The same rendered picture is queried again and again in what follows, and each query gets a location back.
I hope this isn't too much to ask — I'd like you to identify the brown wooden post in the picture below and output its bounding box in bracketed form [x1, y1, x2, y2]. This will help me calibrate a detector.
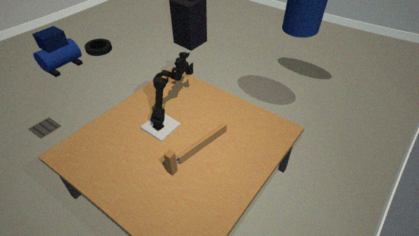
[164, 149, 178, 176]

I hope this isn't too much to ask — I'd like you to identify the long wooden board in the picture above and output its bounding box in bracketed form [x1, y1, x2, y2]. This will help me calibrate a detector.
[176, 123, 227, 164]

